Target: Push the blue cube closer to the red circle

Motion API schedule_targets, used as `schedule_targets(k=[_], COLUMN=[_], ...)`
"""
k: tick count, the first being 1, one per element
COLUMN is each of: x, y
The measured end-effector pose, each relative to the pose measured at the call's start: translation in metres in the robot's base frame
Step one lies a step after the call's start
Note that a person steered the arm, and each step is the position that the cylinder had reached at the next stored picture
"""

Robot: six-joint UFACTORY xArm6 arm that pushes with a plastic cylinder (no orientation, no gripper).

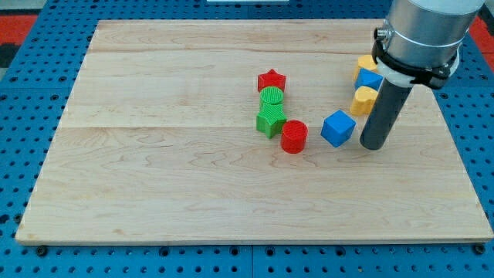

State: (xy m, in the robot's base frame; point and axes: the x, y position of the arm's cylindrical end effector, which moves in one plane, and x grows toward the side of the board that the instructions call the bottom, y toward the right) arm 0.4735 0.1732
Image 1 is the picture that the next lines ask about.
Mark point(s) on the blue cube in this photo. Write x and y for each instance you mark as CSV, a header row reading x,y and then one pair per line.
x,y
337,128

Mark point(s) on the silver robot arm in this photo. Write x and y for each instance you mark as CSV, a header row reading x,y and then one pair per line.
x,y
426,33

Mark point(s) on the wooden board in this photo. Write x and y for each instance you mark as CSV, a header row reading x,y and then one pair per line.
x,y
157,145

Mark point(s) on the green star block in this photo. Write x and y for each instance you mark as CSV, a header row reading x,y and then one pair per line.
x,y
270,119

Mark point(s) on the red cylinder block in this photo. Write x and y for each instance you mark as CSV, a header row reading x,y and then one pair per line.
x,y
294,135

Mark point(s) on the green cylinder block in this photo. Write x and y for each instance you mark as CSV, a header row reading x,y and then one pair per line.
x,y
271,95

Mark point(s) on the red star block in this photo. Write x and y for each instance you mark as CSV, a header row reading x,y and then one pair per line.
x,y
271,78

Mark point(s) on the yellow heart block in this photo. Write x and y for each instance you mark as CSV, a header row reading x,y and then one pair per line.
x,y
363,101

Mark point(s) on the blue crescent block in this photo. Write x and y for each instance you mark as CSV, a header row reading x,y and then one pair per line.
x,y
368,78

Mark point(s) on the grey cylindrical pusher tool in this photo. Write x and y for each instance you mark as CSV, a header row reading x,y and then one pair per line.
x,y
391,98

